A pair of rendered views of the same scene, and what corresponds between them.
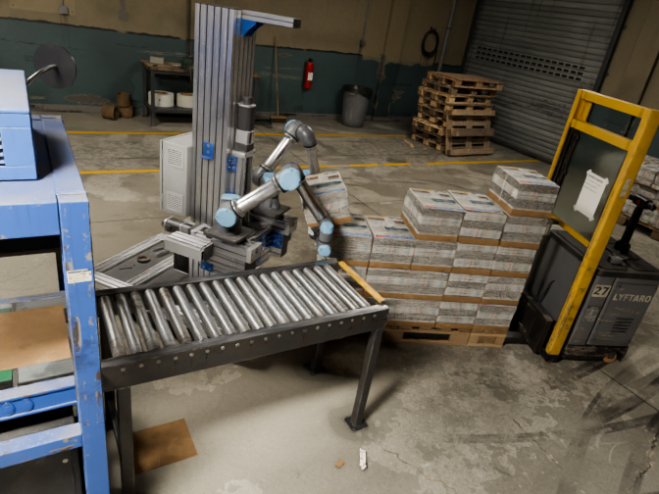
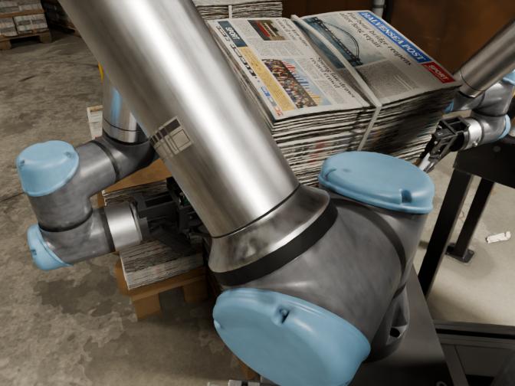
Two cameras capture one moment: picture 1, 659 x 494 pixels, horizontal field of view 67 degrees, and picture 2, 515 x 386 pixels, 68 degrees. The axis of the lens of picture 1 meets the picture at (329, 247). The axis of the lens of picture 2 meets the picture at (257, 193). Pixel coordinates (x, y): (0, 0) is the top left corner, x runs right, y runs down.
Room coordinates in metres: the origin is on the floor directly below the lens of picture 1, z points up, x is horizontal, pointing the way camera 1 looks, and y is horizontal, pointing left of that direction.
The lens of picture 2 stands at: (3.36, 0.75, 1.24)
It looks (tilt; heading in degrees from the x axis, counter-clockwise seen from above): 34 degrees down; 257
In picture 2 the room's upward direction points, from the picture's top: straight up
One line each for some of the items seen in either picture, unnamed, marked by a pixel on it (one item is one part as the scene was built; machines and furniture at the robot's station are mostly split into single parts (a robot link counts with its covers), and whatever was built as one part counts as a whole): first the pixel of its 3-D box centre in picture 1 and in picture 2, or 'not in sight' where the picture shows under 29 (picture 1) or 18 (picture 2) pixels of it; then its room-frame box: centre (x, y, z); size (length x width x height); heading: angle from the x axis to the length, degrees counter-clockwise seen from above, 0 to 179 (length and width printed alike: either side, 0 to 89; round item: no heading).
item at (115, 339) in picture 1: (112, 327); not in sight; (1.67, 0.85, 0.77); 0.47 x 0.05 x 0.05; 34
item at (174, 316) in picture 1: (175, 317); not in sight; (1.81, 0.63, 0.77); 0.47 x 0.05 x 0.05; 34
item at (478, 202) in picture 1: (475, 201); not in sight; (3.26, -0.94, 1.06); 0.37 x 0.28 x 0.01; 10
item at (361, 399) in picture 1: (366, 376); (483, 193); (2.14, -0.31, 0.34); 0.06 x 0.06 x 0.68; 34
